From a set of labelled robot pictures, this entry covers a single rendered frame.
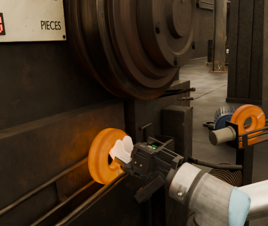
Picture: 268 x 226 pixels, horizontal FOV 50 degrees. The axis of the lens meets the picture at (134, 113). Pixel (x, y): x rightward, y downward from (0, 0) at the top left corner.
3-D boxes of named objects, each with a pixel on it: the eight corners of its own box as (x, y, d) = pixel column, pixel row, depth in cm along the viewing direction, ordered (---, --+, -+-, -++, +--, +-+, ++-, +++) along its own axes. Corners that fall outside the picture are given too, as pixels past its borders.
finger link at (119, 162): (122, 151, 77) (149, 166, 72) (121, 157, 77) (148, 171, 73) (111, 157, 73) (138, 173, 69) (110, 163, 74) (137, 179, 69)
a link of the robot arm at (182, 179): (196, 194, 71) (179, 214, 64) (179, 184, 74) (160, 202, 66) (206, 164, 68) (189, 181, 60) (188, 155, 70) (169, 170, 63)
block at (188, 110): (160, 166, 116) (159, 108, 110) (169, 159, 122) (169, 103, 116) (184, 171, 110) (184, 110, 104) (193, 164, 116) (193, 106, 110)
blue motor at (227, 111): (213, 146, 288) (213, 113, 280) (213, 129, 342) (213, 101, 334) (245, 148, 281) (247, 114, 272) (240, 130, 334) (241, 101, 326)
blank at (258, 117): (240, 147, 122) (245, 149, 119) (222, 121, 116) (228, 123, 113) (265, 122, 124) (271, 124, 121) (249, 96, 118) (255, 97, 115)
